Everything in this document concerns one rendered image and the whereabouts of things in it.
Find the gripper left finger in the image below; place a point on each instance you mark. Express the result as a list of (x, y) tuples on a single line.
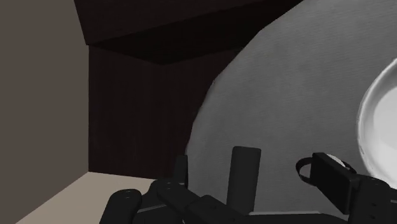
[(173, 198)]

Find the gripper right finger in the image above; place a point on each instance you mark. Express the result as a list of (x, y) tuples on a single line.
[(336, 180)]

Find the black looped thing white top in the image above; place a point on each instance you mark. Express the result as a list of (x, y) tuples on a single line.
[(334, 159)]

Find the white plate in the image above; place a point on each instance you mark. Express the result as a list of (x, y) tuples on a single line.
[(381, 124)]

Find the dark wooden cabinet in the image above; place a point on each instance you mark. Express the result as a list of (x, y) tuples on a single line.
[(133, 108)]

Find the round grey table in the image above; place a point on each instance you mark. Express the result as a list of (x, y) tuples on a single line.
[(279, 93)]

